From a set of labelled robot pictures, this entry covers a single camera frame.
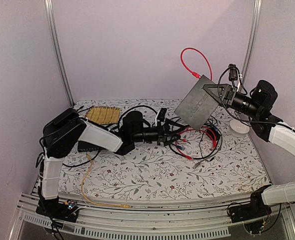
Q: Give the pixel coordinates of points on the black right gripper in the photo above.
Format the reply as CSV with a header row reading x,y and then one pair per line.
x,y
227,96

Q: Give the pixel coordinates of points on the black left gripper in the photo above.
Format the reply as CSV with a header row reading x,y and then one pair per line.
x,y
163,134

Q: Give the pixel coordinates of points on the black network switch box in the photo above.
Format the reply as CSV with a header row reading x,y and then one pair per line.
x,y
197,106

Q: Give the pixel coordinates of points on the black ethernet cable teal boot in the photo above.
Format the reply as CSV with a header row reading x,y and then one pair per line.
x,y
198,145

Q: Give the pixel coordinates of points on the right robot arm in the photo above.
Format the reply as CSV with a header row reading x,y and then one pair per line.
x,y
273,130

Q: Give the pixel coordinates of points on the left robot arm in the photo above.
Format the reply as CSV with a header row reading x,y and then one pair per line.
x,y
62,134

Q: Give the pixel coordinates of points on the white ceramic bowl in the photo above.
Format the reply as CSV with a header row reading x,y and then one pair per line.
x,y
237,128

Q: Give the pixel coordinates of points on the black power adapter brick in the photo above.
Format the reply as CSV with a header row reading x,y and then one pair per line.
x,y
215,133

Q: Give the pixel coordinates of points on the floral patterned table cloth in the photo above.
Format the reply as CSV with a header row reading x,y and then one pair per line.
x,y
153,172

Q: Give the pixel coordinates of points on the yellow woven mat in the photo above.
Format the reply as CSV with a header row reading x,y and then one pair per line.
x,y
103,115

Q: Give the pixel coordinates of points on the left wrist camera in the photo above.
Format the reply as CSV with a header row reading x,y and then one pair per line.
x,y
160,116

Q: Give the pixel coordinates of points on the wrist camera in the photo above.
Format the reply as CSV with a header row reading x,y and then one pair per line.
x,y
160,116
264,96

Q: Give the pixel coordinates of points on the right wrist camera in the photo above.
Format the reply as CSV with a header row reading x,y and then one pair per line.
x,y
264,96

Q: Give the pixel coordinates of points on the right aluminium frame post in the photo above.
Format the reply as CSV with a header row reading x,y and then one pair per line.
x,y
256,14

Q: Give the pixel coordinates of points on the aluminium frame post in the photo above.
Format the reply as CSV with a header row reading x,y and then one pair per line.
x,y
49,11
256,14

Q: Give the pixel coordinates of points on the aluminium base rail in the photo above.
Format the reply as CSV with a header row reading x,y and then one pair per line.
x,y
189,219

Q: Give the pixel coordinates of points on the left aluminium frame post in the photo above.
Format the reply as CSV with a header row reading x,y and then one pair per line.
x,y
49,11

